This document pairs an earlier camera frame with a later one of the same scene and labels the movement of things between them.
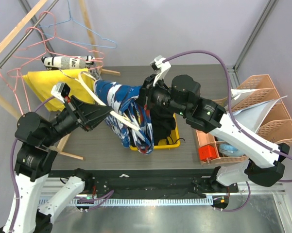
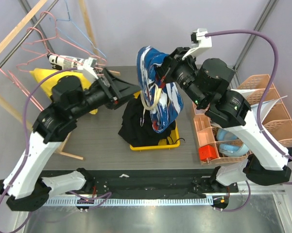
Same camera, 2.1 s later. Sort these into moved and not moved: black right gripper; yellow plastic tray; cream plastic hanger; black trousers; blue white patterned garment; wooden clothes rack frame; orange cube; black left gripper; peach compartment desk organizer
Moved: cream plastic hanger; black right gripper; black left gripper; blue white patterned garment; black trousers
Not moved: wooden clothes rack frame; yellow plastic tray; orange cube; peach compartment desk organizer
